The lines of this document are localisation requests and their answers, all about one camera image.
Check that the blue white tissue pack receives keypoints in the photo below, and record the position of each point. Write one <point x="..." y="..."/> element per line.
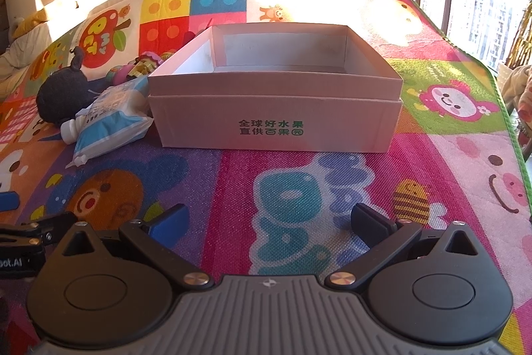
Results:
<point x="119" y="116"/>

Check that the pink pig toy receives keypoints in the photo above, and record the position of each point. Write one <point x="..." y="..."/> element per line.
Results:
<point x="117" y="75"/>

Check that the white cardboard box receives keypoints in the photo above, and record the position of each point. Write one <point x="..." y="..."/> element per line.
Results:
<point x="277" y="86"/>

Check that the colourful cartoon play mat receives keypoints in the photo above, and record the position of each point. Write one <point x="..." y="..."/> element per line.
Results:
<point x="453" y="156"/>

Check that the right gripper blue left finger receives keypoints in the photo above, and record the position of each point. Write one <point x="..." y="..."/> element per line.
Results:
<point x="167" y="226"/>

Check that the black plush cat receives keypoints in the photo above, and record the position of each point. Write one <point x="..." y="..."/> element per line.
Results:
<point x="65" y="92"/>

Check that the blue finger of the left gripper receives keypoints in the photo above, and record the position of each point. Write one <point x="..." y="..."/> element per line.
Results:
<point x="9" y="201"/>

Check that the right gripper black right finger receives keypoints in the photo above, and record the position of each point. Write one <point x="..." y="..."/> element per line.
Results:
<point x="371" y="226"/>

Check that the yellow corn toy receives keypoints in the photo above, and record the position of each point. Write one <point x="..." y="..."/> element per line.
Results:
<point x="143" y="67"/>

